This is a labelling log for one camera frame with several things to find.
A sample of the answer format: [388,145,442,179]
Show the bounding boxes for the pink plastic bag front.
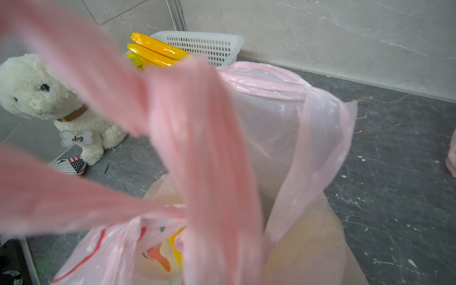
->
[1,1,367,285]

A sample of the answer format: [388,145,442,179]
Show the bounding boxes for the orange yellow banana bunch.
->
[125,33,192,70]

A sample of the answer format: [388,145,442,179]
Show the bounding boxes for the pink strawberry plastic bag rear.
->
[445,130,456,177]

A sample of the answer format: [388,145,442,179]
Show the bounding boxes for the white plastic basket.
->
[150,31,245,67]

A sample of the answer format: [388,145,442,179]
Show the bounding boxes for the white plush toy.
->
[1,53,128,176]

